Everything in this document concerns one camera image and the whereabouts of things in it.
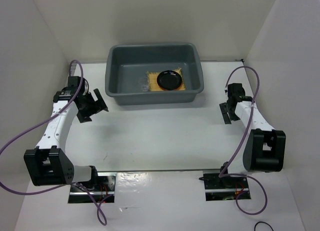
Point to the clear glass cup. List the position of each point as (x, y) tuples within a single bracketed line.
[(144, 81), (145, 87)]

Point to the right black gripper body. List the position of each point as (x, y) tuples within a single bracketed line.
[(232, 116)]

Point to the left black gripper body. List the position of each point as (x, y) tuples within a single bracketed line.
[(90, 106)]

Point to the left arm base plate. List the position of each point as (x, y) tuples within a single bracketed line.
[(102, 192)]

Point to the black round plate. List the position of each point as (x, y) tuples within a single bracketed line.
[(169, 80)]

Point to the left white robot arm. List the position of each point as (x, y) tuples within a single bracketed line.
[(47, 163)]

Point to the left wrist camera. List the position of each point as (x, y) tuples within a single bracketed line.
[(85, 87)]

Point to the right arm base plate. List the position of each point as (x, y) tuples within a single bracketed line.
[(224, 189)]

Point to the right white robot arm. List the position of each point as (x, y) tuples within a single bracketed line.
[(264, 146)]

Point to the grey plastic bin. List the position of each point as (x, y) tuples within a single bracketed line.
[(126, 64)]

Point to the woven bamboo placemat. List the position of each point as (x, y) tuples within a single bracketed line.
[(154, 87)]

